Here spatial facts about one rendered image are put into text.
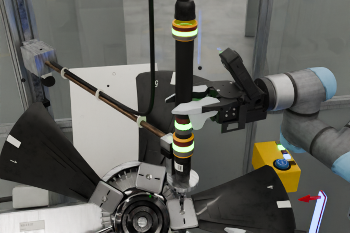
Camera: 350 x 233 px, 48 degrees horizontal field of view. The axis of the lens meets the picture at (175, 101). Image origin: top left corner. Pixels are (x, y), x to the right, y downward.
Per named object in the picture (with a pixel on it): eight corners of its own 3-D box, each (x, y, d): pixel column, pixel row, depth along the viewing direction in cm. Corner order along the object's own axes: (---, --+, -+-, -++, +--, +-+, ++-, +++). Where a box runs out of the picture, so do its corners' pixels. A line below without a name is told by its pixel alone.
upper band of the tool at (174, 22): (167, 37, 69) (167, 21, 68) (184, 31, 72) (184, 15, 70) (184, 44, 67) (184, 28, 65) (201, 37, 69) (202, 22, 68)
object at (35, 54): (23, 68, 124) (17, 42, 120) (43, 61, 128) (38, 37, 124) (38, 79, 118) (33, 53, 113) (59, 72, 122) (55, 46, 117)
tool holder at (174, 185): (153, 177, 88) (152, 141, 83) (176, 163, 92) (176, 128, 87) (182, 197, 82) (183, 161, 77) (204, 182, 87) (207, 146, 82)
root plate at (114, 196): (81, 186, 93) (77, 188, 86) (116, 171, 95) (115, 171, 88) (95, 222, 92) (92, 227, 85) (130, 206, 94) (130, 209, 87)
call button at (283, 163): (273, 162, 125) (274, 158, 124) (285, 161, 125) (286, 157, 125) (277, 170, 122) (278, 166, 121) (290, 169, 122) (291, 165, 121)
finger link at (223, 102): (205, 117, 73) (244, 105, 76) (205, 110, 72) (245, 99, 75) (192, 105, 76) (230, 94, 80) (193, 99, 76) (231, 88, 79)
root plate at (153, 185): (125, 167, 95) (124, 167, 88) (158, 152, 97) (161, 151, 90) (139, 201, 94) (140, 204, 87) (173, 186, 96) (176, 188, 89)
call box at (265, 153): (250, 166, 139) (253, 142, 133) (277, 163, 140) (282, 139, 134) (266, 198, 125) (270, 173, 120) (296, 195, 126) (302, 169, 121)
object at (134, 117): (45, 65, 117) (44, 61, 117) (49, 64, 118) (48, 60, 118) (168, 145, 84) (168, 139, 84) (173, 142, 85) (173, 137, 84)
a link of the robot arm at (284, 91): (296, 83, 78) (275, 66, 85) (276, 87, 77) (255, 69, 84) (291, 114, 82) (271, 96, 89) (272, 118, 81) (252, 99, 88)
